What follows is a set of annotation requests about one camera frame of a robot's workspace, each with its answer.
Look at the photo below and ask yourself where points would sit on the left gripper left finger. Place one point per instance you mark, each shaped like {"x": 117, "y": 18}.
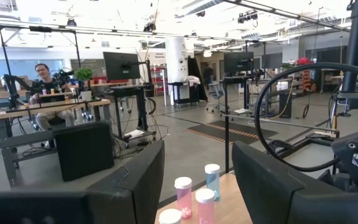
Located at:
{"x": 129, "y": 193}

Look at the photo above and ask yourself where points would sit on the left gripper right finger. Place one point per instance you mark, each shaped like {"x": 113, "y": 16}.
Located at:
{"x": 259, "y": 186}

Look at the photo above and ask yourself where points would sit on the blue pill bottle white cap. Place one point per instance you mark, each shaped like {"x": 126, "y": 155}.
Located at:
{"x": 212, "y": 183}

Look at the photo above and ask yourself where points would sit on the yellow pill bottle white cap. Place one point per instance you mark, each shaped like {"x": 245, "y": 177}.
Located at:
{"x": 170, "y": 217}

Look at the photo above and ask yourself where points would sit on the pink pill bottle white cap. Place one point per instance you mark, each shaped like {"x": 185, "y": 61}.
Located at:
{"x": 183, "y": 199}
{"x": 205, "y": 211}

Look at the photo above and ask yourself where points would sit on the small black robot arm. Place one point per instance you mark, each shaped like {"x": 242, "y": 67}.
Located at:
{"x": 12, "y": 90}
{"x": 62, "y": 76}

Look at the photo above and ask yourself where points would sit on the black floor mat striped edge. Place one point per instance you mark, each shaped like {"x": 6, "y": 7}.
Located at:
{"x": 244, "y": 132}

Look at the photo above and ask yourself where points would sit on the black computer box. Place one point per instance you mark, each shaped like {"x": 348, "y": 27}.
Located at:
{"x": 82, "y": 149}

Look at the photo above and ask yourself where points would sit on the black monitor stand cart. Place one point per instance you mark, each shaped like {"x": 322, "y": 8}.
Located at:
{"x": 129, "y": 88}

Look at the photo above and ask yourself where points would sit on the grey office chair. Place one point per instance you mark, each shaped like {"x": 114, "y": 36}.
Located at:
{"x": 217, "y": 90}

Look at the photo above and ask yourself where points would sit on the wooden desk grey legs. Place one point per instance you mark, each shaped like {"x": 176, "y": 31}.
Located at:
{"x": 57, "y": 107}

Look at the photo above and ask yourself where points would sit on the red storage rack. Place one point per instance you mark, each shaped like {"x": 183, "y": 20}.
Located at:
{"x": 158, "y": 79}

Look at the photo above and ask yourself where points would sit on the person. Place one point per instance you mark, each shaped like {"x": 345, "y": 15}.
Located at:
{"x": 208, "y": 73}
{"x": 47, "y": 82}

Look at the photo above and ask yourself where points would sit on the white cloth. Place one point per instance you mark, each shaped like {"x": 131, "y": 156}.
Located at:
{"x": 192, "y": 80}

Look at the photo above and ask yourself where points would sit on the black monitor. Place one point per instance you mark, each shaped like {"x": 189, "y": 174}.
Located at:
{"x": 238, "y": 62}
{"x": 272, "y": 60}
{"x": 121, "y": 67}

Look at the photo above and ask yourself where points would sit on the small potted green plant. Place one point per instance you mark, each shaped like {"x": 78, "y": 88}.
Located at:
{"x": 84, "y": 74}

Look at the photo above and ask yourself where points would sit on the red storage bins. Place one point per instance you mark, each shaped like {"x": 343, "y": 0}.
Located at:
{"x": 304, "y": 61}

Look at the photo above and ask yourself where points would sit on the white round column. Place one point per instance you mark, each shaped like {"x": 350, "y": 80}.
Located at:
{"x": 177, "y": 62}

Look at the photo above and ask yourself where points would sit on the thick black pole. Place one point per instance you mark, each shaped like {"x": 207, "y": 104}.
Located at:
{"x": 356, "y": 46}

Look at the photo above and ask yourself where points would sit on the black rig camera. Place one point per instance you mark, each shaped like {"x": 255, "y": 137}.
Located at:
{"x": 247, "y": 17}

